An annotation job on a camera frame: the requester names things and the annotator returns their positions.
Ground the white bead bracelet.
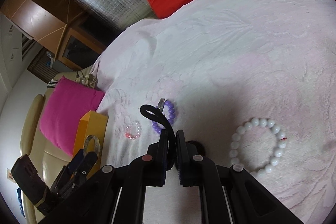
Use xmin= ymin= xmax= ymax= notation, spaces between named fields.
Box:
xmin=229 ymin=117 xmax=288 ymax=179

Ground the pink crystal bead bracelet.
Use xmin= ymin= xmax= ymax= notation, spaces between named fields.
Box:
xmin=125 ymin=120 xmax=142 ymax=140

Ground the purple bead bracelet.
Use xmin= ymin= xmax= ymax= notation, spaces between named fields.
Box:
xmin=151 ymin=99 xmax=176 ymax=134

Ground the black hair tie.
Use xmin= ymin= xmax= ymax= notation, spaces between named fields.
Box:
xmin=139 ymin=103 xmax=177 ymax=169

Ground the silver metal wristwatch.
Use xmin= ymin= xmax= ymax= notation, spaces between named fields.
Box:
xmin=157 ymin=98 xmax=166 ymax=112

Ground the beige leather sofa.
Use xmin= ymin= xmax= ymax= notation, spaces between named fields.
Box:
xmin=20 ymin=66 xmax=92 ymax=223

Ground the thin metal bangle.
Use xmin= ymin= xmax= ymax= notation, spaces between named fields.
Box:
xmin=83 ymin=135 xmax=100 ymax=156

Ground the orange cardboard tray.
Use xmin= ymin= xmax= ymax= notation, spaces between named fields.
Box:
xmin=73 ymin=111 xmax=108 ymax=178

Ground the magenta cushion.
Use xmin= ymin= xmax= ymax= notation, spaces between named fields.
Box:
xmin=39 ymin=77 xmax=105 ymax=156

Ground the olive crumpled cloth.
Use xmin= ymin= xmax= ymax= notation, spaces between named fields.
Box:
xmin=75 ymin=71 xmax=97 ymax=89

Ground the wooden cabinet column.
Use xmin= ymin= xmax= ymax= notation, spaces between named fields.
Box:
xmin=1 ymin=0 xmax=111 ymax=71

